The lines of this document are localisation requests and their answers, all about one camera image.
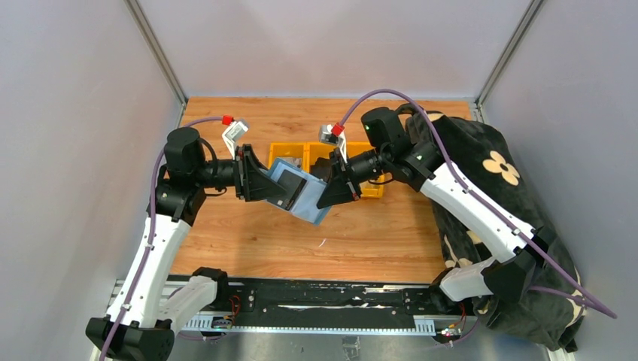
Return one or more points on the aluminium frame rail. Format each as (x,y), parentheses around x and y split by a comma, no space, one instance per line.
(201,309)

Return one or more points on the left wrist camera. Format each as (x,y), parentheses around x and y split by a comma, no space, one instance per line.
(233,132)

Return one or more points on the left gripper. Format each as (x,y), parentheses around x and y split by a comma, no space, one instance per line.
(252,180)

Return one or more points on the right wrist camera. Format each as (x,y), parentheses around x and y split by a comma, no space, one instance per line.
(334,135)

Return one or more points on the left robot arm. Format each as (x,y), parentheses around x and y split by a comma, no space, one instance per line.
(154,239)

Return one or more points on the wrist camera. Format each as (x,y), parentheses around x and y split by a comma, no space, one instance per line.
(233,132)
(334,135)

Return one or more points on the middle yellow bin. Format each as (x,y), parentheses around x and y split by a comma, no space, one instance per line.
(313,150)

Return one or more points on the black cards stack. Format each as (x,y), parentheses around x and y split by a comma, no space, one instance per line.
(321,169)

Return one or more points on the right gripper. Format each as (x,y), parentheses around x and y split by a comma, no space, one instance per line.
(338,189)

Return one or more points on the right yellow bin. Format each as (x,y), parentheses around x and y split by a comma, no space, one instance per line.
(372,191)

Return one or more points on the white grey cards stack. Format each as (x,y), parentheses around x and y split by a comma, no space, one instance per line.
(295,161)

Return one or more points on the black credit card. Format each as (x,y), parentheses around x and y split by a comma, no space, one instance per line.
(293,185)

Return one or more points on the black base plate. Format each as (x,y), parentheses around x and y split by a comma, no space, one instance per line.
(331,307)

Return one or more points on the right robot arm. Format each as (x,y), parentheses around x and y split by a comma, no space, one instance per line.
(515,246)

